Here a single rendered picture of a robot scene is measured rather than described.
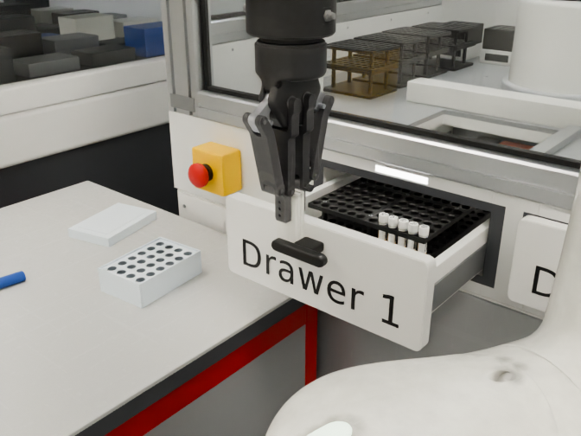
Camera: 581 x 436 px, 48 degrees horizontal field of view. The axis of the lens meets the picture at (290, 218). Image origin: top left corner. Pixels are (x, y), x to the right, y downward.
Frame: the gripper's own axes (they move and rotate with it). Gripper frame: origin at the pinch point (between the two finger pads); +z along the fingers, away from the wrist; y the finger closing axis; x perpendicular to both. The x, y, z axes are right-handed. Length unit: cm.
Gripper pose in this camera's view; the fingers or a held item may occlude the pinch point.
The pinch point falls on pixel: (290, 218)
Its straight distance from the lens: 75.3
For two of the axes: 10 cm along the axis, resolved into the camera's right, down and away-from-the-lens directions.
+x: 7.7, 2.6, -5.8
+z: 0.0, 9.1, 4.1
